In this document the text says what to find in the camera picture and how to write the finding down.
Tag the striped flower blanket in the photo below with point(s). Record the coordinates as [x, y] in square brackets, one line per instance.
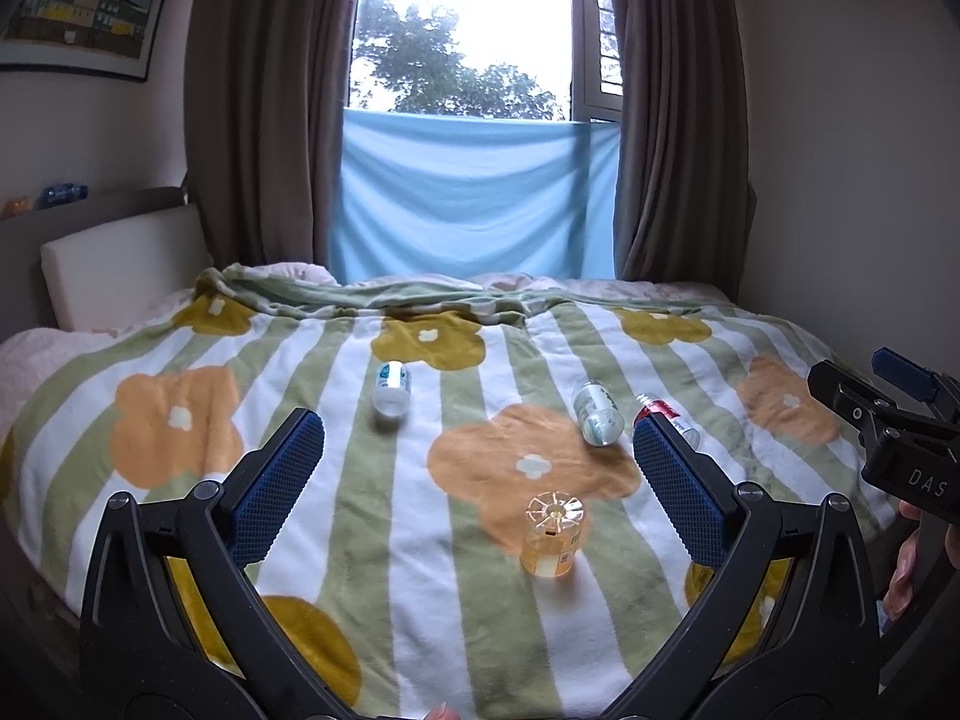
[398, 572]

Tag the white headboard cushion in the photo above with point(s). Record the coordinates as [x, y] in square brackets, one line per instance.
[109, 275]

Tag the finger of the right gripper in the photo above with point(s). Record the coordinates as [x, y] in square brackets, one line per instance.
[858, 403]
[913, 380]

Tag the orange label clear cup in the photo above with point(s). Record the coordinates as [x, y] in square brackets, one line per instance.
[555, 523]

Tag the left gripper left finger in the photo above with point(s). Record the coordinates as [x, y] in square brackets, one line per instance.
[171, 624]

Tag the blue toy on headboard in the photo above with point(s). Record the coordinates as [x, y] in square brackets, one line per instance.
[61, 194]

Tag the left brown curtain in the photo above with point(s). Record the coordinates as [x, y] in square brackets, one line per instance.
[265, 87]

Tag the brown curtain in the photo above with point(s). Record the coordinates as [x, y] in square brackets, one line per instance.
[265, 87]
[684, 206]

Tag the red label clear cup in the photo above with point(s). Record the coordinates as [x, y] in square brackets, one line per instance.
[649, 405]

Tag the right brown curtain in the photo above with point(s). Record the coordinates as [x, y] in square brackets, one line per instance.
[684, 206]

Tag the blue label white cup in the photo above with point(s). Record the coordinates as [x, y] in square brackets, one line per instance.
[391, 394]

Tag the grey headboard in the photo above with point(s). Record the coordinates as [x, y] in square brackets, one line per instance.
[25, 300]

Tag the green label clear cup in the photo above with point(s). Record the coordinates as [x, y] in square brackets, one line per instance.
[600, 421]

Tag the right hand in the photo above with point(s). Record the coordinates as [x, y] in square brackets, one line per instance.
[900, 591]

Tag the orange item on headboard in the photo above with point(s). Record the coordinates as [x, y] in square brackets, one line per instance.
[15, 207]

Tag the window frame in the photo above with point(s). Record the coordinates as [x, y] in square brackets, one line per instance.
[597, 81]

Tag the blue cloth on window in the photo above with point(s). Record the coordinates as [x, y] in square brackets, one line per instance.
[461, 196]

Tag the framed house picture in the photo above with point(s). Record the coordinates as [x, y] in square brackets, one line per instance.
[111, 38]

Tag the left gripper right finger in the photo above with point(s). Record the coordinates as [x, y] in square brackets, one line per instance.
[786, 627]

